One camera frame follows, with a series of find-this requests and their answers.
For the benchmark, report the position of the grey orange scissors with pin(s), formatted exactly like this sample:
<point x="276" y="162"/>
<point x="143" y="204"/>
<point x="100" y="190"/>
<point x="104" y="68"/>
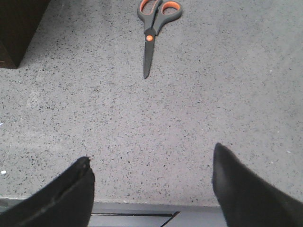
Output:
<point x="161" y="13"/>

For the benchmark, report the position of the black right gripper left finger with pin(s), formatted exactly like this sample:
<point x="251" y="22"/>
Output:
<point x="65" y="202"/>

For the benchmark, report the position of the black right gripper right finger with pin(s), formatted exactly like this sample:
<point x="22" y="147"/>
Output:
<point x="246" y="199"/>

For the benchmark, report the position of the dark wooden drawer cabinet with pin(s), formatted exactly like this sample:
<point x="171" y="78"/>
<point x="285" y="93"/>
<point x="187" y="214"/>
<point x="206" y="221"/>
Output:
<point x="19" y="20"/>

